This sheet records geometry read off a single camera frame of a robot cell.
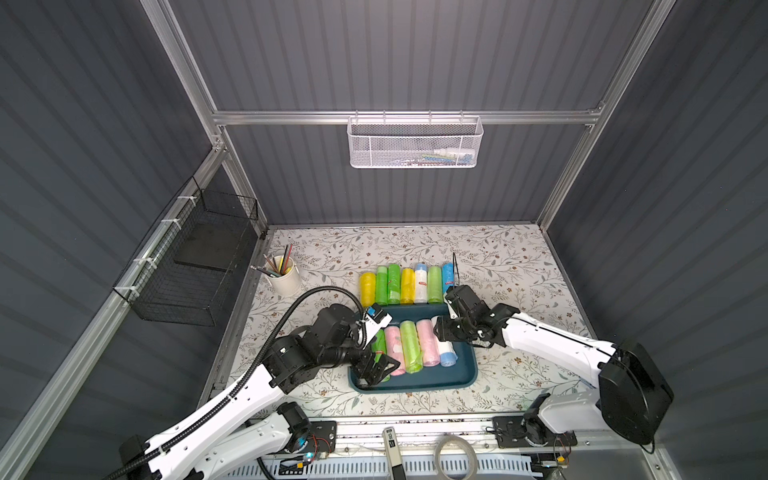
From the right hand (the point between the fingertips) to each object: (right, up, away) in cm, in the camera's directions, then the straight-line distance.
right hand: (443, 330), depth 84 cm
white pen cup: (-49, +15, +9) cm, 52 cm away
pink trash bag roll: (-14, -5, -1) cm, 15 cm away
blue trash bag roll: (+6, +14, +21) cm, 26 cm away
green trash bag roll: (-18, -5, 0) cm, 19 cm away
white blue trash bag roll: (-5, +12, +15) cm, 20 cm away
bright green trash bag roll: (-18, +11, +15) cm, 25 cm away
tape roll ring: (+3, -27, -19) cm, 33 cm away
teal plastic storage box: (+5, -14, +1) cm, 15 cm away
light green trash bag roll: (0, +12, +14) cm, 18 cm away
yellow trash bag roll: (-22, +10, +14) cm, 28 cm away
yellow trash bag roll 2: (-9, +11, +15) cm, 20 cm away
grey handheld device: (-14, -24, -16) cm, 33 cm away
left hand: (-16, -2, -17) cm, 23 cm away
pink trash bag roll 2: (-4, -4, +2) cm, 6 cm away
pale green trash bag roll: (-9, -5, -1) cm, 10 cm away
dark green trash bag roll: (-14, +12, +15) cm, 23 cm away
